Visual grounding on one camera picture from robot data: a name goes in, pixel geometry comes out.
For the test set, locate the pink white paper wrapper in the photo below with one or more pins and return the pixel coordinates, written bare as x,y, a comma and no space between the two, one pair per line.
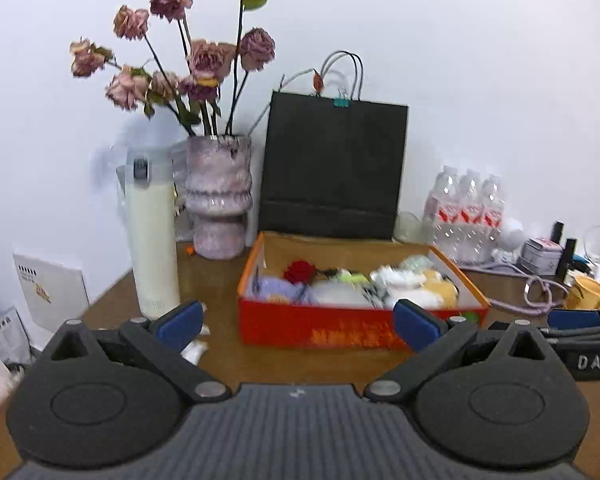
194,352

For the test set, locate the cream thermos bottle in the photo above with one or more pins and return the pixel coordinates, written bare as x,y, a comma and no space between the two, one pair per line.
152,240

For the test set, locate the bunch of dried roses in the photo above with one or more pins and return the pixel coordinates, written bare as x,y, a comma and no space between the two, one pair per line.
210,57

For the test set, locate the green tissue packet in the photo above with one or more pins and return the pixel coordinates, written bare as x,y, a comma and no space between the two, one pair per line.
352,276

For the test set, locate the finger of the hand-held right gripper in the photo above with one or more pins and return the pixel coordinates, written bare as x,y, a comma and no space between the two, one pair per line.
585,336
575,318

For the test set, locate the clear glass container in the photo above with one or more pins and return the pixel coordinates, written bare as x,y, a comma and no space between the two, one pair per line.
409,227

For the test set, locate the white carton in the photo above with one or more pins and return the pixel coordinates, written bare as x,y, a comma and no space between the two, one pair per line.
50,295

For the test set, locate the pink ceramic vase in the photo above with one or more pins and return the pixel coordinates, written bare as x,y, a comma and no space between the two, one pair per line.
217,195

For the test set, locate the small white paper wrapper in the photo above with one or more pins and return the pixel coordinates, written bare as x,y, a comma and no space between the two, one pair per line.
205,330

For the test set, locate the iridescent shiny pouch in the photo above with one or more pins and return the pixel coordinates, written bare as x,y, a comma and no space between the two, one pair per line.
415,262

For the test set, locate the teal binder clip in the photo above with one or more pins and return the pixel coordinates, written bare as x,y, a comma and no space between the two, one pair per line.
341,102

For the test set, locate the yellow white plush sheep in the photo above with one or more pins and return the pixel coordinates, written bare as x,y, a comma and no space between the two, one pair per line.
442,290

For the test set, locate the clear plastic box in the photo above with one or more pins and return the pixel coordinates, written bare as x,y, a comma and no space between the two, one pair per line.
337,294

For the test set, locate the wooden desktop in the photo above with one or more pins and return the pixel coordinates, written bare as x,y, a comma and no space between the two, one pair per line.
215,285

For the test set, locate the clear water bottle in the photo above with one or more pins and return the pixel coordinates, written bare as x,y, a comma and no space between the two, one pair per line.
442,215
492,217
470,217

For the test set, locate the black paper bag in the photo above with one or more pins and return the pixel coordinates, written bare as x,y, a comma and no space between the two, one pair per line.
330,170

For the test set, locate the grey metal tin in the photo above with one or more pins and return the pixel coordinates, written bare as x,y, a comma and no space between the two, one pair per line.
540,257

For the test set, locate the orange cardboard box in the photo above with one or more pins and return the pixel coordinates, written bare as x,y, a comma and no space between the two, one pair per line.
305,325

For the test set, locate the red rose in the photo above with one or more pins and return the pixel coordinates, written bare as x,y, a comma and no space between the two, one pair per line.
299,271

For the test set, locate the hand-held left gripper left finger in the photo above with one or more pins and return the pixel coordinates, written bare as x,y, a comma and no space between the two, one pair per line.
180,320

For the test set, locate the purple knitted pouch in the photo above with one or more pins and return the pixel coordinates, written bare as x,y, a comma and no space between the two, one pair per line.
280,287

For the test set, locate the white robot speaker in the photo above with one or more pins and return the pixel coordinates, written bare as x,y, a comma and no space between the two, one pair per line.
511,232

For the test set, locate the yellow mug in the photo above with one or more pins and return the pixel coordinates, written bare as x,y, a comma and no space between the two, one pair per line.
587,292

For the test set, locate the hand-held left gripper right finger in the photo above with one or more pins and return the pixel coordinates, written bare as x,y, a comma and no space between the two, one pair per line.
417,322

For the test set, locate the stack of printed booklets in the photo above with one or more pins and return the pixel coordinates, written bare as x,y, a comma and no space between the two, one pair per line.
2,330

